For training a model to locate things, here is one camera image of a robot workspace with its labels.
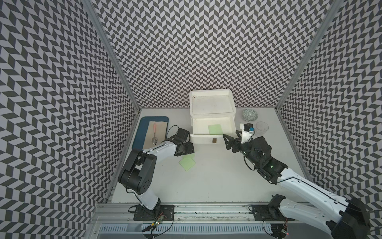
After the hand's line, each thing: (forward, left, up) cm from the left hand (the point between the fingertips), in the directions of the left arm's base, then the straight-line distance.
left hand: (188, 150), depth 94 cm
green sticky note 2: (-4, -2, 0) cm, 4 cm away
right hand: (-4, -22, +22) cm, 31 cm away
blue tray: (+9, +34, 0) cm, 35 cm away
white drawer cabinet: (+16, -15, +22) cm, 31 cm away
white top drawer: (+4, -7, +14) cm, 16 cm away
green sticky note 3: (-8, +1, 0) cm, 8 cm away
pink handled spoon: (+8, +23, 0) cm, 25 cm away
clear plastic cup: (+16, -50, +3) cm, 53 cm away
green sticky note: (+6, -16, +14) cm, 23 cm away
